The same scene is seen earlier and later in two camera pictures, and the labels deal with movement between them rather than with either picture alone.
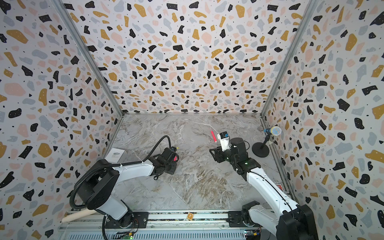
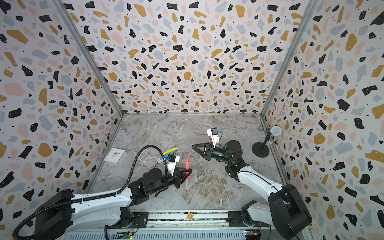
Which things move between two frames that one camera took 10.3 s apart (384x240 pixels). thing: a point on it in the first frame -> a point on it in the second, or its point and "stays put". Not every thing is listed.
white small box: [116, 155] stays put
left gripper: [174, 165] -> [177, 176]
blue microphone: [274, 130] stays put
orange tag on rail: [190, 216] stays put
